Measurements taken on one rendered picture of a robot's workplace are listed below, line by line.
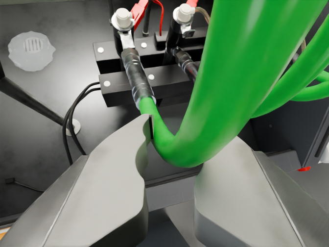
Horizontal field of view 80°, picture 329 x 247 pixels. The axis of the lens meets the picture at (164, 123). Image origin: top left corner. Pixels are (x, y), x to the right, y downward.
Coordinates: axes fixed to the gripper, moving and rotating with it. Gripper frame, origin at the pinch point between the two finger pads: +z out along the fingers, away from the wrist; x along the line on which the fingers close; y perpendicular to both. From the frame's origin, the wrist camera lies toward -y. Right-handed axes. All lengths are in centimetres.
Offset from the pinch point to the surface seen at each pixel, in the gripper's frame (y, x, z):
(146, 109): 1.1, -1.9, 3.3
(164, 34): -0.8, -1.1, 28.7
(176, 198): 23.7, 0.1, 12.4
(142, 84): 0.2, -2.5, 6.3
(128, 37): -2.3, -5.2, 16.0
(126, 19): -4.3, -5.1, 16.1
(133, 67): -0.5, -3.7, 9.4
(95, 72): 8.3, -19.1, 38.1
